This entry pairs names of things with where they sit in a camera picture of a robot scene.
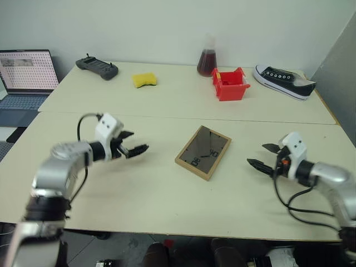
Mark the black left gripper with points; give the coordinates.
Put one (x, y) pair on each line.
(118, 148)

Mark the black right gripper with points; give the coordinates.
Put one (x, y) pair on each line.
(283, 164)

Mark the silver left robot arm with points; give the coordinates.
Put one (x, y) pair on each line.
(55, 172)

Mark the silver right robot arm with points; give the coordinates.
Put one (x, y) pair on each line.
(333, 178)

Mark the open grey laptop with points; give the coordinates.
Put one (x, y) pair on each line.
(25, 72)

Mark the yellow sponge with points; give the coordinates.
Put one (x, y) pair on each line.
(144, 80)

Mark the red plastic storage bin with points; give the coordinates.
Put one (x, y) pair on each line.
(231, 89)

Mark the black and white sneaker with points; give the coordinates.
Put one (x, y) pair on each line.
(283, 80)

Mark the dark grey handheld controller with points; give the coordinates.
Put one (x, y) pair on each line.
(97, 66)

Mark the dark brown rounded shape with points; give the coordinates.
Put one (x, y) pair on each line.
(228, 253)
(157, 254)

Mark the grey partition panel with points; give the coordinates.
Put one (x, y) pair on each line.
(339, 83)

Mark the glass flask with brown liquid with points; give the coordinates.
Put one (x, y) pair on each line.
(207, 62)

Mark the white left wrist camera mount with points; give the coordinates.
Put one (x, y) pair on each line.
(107, 125)

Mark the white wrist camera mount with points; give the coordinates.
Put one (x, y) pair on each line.
(296, 150)
(107, 125)

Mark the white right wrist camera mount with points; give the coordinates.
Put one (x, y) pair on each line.
(296, 150)

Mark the square wooden frame clock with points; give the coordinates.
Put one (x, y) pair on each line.
(203, 153)

